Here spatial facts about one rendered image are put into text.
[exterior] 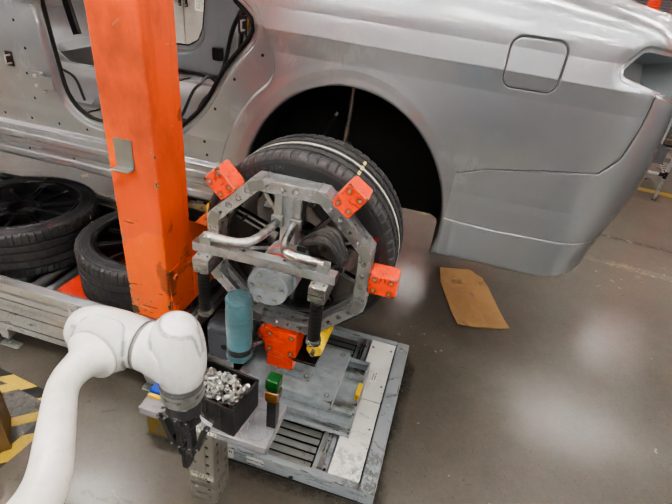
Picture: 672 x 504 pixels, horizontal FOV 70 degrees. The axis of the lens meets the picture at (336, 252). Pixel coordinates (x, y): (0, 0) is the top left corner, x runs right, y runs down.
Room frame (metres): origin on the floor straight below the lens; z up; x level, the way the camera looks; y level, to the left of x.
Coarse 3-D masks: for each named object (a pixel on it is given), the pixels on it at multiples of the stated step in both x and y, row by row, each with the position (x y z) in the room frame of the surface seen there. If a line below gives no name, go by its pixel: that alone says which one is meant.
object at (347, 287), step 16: (256, 192) 1.58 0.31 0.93; (240, 208) 1.42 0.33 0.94; (256, 208) 1.62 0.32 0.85; (272, 208) 1.39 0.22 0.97; (304, 208) 1.37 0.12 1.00; (240, 224) 1.49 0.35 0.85; (256, 224) 1.41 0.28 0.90; (304, 224) 1.37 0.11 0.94; (320, 224) 1.36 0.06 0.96; (320, 256) 1.36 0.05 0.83; (240, 272) 1.40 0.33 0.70; (352, 272) 1.50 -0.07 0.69; (304, 288) 1.47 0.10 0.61; (336, 288) 1.43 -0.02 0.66; (352, 288) 1.33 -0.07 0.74; (288, 304) 1.36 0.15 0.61; (304, 304) 1.37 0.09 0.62
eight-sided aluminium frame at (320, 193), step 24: (240, 192) 1.30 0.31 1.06; (288, 192) 1.27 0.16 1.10; (312, 192) 1.25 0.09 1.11; (336, 192) 1.29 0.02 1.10; (216, 216) 1.32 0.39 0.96; (336, 216) 1.24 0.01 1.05; (360, 240) 1.22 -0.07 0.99; (360, 264) 1.22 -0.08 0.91; (240, 288) 1.32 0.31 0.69; (360, 288) 1.22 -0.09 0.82; (264, 312) 1.29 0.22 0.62; (288, 312) 1.31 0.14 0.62; (336, 312) 1.23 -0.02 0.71; (360, 312) 1.21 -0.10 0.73
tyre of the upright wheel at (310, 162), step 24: (288, 144) 1.47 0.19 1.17; (336, 144) 1.50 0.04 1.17; (240, 168) 1.40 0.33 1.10; (264, 168) 1.38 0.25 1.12; (288, 168) 1.36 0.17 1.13; (312, 168) 1.34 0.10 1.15; (336, 168) 1.34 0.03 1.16; (360, 168) 1.42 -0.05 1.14; (360, 216) 1.31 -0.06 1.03; (384, 216) 1.31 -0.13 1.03; (384, 240) 1.29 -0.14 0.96; (384, 264) 1.28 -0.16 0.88
